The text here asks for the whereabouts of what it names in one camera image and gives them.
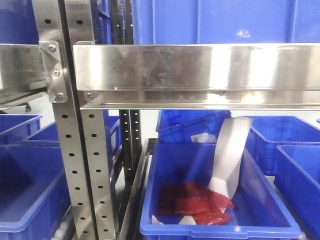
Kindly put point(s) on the blue bin with red bags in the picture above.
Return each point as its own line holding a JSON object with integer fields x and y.
{"x": 258, "y": 213}

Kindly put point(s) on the blue bin behind right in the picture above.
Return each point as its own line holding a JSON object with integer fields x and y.
{"x": 269, "y": 131}

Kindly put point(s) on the blue bin lower right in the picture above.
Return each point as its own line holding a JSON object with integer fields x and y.
{"x": 298, "y": 179}

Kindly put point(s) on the perforated steel shelf upright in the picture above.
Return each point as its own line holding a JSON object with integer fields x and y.
{"x": 84, "y": 137}

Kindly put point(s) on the large blue bin upper shelf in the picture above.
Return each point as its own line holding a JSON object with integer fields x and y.
{"x": 225, "y": 21}

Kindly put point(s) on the white paper sheet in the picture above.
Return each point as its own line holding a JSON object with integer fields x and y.
{"x": 228, "y": 154}

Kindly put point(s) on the black perforated rear upright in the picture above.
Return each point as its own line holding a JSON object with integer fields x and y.
{"x": 121, "y": 18}

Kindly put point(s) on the stainless steel shelf beam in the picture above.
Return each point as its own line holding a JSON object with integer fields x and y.
{"x": 253, "y": 76}

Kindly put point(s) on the blue bin lower left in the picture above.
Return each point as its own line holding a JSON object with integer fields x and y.
{"x": 34, "y": 195}

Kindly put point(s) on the left steel shelf beam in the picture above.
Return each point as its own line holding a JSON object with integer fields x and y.
{"x": 22, "y": 77}

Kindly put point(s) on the red plastic bags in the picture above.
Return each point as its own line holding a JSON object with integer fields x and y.
{"x": 192, "y": 199}

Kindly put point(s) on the tilted blue bin behind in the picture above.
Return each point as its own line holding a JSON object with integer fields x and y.
{"x": 190, "y": 126}

